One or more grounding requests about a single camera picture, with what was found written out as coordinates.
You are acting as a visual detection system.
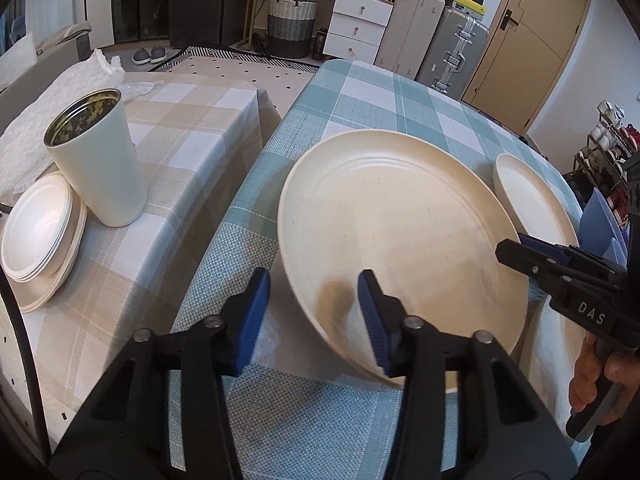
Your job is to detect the blue bowl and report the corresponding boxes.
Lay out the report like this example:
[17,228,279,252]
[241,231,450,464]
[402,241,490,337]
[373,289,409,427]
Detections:
[578,188,628,268]

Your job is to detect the large beige plate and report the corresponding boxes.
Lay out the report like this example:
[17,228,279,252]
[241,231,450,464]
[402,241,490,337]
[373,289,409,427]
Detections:
[277,129,528,382]

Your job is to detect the stack of small white plates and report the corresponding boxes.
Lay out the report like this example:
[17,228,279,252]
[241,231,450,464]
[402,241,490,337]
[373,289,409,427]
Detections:
[1,171,88,313]

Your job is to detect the right hand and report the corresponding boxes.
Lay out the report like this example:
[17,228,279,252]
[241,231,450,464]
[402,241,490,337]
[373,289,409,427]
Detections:
[568,331,640,426]

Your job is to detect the shoe rack with shoes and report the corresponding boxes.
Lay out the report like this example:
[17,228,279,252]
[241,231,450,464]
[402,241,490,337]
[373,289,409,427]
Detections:
[564,100,639,228]

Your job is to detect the teal plaid tablecloth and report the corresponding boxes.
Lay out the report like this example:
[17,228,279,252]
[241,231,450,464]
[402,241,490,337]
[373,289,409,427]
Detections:
[175,60,582,479]

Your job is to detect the beige plaid tablecloth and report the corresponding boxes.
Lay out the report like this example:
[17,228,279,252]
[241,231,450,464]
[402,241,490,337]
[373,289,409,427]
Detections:
[24,74,280,422]

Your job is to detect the wooden door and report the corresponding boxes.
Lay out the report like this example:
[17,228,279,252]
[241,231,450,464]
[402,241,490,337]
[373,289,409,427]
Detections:
[463,0,590,136]

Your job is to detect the silver suitcase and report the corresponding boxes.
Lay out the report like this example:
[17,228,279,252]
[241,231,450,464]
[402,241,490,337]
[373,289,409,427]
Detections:
[416,6,489,100]

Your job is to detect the white cylindrical tumbler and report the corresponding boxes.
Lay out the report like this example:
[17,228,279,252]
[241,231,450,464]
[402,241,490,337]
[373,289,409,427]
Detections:
[43,88,148,228]

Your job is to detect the grey slippers pair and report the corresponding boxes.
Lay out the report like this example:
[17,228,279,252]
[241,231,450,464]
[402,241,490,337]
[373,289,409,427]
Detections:
[131,46,167,66]

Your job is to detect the beige suitcase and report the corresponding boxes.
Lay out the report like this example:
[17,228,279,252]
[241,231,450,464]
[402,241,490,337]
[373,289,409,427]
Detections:
[374,0,445,79]

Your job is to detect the woven laundry basket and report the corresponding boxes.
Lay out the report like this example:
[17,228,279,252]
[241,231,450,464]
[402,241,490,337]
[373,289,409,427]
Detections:
[267,0,318,58]

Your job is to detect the white drawer desk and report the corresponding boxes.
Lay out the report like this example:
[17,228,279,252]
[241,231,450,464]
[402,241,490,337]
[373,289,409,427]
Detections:
[240,0,396,65]

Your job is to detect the white plastic bag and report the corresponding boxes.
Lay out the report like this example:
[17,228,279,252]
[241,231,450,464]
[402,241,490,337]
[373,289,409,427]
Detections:
[1,49,157,206]

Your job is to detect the black refrigerator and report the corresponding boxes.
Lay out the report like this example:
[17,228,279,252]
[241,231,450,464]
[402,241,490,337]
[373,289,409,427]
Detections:
[84,0,252,50]

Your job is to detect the black cable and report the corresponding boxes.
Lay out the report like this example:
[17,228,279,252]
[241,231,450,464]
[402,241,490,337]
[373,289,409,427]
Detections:
[0,268,54,466]

